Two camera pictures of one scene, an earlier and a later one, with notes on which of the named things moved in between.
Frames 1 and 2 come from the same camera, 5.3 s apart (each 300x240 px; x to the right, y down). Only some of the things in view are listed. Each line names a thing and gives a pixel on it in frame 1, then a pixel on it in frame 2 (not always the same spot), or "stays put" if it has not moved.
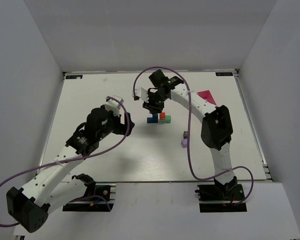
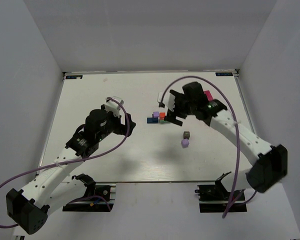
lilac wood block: [184, 143] stays put
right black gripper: [152, 106] to [176, 107]
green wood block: [167, 120] stays put
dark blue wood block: [154, 119] stays put
